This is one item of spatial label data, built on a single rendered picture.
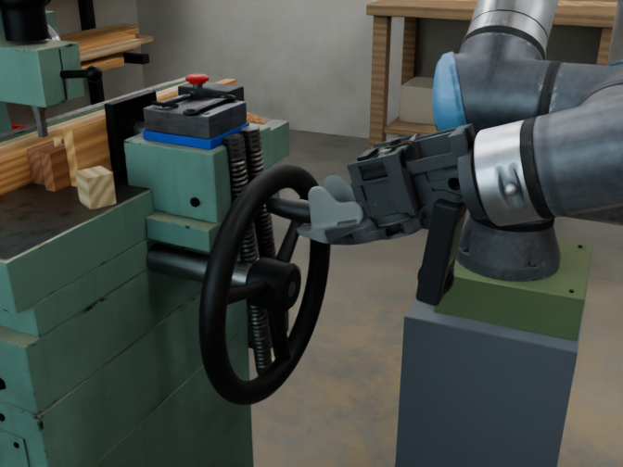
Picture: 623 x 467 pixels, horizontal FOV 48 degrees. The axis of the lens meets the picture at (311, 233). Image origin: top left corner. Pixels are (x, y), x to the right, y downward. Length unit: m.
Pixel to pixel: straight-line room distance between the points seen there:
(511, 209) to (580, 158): 0.07
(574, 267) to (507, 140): 0.77
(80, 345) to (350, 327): 1.53
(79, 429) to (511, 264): 0.76
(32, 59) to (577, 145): 0.62
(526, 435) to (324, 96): 3.26
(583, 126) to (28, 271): 0.55
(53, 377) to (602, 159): 0.60
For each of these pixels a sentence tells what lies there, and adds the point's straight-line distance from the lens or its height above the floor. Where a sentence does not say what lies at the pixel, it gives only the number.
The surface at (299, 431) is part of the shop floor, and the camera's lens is 1.89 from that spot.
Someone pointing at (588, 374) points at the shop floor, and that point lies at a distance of 2.24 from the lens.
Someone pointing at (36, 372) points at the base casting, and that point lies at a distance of 0.82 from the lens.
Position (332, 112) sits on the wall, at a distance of 4.36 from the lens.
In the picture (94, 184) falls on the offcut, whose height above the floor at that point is 0.93.
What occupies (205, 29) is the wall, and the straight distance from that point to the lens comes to 4.66.
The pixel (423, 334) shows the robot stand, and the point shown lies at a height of 0.52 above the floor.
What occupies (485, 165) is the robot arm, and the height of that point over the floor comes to 1.02.
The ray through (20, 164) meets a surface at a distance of 0.96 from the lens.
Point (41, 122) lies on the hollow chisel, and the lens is 0.98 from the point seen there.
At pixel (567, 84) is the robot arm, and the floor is 1.07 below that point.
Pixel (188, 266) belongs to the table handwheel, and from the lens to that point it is 0.88.
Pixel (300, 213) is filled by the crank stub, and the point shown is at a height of 0.93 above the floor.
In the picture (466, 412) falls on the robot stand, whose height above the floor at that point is 0.37.
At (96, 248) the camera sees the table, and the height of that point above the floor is 0.86.
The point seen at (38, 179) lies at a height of 0.91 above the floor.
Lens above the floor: 1.21
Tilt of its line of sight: 24 degrees down
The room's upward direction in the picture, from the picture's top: straight up
